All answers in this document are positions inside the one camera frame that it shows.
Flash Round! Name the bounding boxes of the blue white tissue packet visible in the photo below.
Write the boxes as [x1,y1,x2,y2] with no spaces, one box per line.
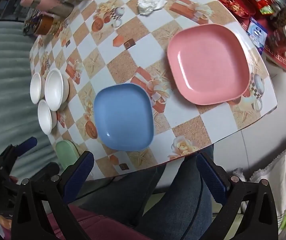
[246,17,268,54]

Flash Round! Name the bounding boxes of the crumpled white tissue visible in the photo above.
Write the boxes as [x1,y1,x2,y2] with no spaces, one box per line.
[137,0,168,17]

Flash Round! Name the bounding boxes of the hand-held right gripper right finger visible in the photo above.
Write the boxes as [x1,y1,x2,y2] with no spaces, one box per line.
[196,152,279,240]

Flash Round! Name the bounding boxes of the black cable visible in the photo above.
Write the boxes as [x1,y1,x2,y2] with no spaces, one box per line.
[182,177,205,240]

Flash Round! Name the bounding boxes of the checkered printed tablecloth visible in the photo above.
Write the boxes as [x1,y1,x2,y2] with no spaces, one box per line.
[28,0,278,180]

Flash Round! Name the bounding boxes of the grey green sofa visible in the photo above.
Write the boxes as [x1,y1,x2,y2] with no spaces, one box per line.
[0,20,59,178]

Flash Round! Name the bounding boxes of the red patterned tray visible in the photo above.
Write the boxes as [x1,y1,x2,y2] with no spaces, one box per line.
[199,0,286,73]

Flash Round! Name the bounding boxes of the large white bowl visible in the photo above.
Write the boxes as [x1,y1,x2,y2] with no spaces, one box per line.
[44,68,70,112]

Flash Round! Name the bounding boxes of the small white bowl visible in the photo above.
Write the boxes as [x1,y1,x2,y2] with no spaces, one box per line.
[30,72,46,105]
[37,99,58,135]

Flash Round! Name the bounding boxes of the person's jeans legs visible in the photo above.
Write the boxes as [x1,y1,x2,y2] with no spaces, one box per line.
[80,145,215,240]

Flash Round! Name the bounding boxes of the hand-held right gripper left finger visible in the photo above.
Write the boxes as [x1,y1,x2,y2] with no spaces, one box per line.
[11,151,95,240]

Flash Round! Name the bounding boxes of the dark red jacket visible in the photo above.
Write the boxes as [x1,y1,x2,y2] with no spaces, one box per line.
[41,204,153,240]

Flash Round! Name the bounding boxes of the white cloth bag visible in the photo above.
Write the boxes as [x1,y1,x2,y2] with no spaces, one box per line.
[240,134,286,240]

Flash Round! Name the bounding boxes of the blue square plate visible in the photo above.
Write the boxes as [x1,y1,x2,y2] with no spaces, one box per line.
[93,83,155,152]

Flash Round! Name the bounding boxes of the pink capped steel bottle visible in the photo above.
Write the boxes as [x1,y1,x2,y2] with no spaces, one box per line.
[20,0,75,18]

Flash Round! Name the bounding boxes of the amber glass jar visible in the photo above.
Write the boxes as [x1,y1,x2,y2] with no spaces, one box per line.
[23,14,61,37]

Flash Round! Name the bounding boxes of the pink square plate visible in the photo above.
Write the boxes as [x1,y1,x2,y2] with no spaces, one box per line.
[167,24,251,105]

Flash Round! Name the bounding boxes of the pale green plate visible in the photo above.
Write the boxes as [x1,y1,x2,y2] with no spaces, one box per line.
[56,140,82,170]

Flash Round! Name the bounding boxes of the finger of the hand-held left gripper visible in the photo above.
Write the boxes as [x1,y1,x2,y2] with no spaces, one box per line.
[0,137,38,170]
[8,162,61,180]

